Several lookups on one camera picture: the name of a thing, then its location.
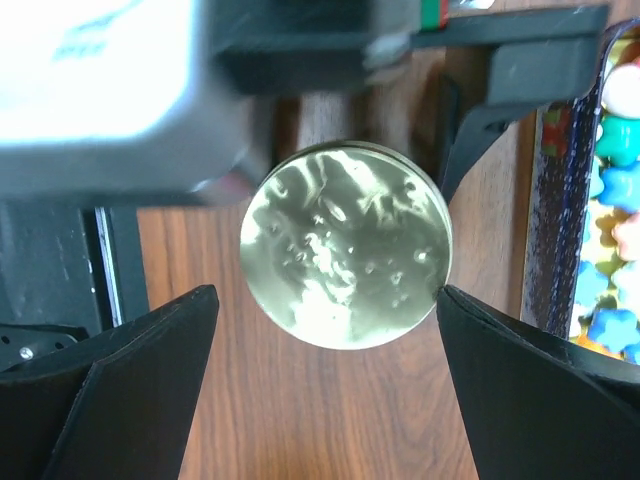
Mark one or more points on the candy tin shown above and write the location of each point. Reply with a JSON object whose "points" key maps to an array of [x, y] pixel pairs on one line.
{"points": [[581, 277]]}

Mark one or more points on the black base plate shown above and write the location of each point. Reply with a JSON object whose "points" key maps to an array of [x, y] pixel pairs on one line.
{"points": [[67, 274]]}

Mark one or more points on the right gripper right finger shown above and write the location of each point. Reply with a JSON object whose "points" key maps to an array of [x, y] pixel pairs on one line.
{"points": [[535, 406]]}

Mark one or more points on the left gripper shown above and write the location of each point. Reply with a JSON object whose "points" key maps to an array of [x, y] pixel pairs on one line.
{"points": [[270, 48]]}

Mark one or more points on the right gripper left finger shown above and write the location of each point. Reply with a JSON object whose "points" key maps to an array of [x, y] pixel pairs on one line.
{"points": [[119, 405]]}

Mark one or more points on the gold jar lid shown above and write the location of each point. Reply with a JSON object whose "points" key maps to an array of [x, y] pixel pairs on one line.
{"points": [[346, 245]]}

